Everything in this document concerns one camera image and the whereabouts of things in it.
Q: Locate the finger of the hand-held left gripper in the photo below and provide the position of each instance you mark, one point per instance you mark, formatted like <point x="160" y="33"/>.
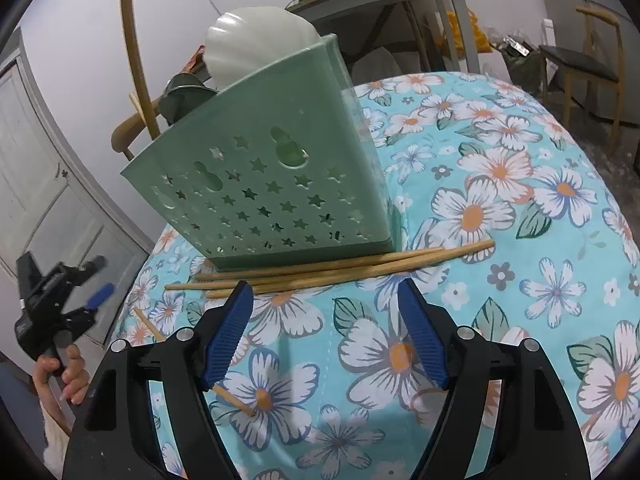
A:
<point x="95" y="265"/>
<point x="102" y="295"/>

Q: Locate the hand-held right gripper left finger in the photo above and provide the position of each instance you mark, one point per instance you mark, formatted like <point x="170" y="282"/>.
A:
<point x="230" y="330"/>

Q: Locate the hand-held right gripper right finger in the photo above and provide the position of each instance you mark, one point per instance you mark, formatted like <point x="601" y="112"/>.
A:
<point x="422" y="332"/>

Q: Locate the green plastic utensil holder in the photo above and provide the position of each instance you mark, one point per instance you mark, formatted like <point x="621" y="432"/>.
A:
<point x="360" y="160"/>

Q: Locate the white scalloped rice paddle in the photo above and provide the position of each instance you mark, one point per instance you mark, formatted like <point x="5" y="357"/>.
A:
<point x="260" y="40"/>

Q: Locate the person's left forearm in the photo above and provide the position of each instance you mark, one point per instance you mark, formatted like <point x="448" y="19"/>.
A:
<point x="55" y="440"/>

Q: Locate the person's left hand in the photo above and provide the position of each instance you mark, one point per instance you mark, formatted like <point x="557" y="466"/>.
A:
<point x="75" y="380"/>

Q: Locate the blue floral tablecloth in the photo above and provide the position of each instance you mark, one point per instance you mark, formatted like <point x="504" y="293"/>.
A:
<point x="500" y="285"/>

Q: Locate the white panelled door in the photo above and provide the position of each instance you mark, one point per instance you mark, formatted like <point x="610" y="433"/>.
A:
<point x="50" y="185"/>

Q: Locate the red package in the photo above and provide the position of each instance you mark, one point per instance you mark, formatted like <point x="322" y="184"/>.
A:
<point x="196" y="60"/>

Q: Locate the white sack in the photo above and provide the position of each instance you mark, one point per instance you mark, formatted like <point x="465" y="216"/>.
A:
<point x="375" y="67"/>

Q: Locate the dark green bag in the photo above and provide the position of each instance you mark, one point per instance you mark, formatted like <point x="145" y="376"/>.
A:
<point x="520" y="67"/>

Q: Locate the yellow plastic bag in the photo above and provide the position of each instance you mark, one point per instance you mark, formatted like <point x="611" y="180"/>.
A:
<point x="480" y="35"/>

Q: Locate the white wall box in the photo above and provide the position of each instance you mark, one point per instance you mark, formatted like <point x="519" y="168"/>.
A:
<point x="548" y="32"/>

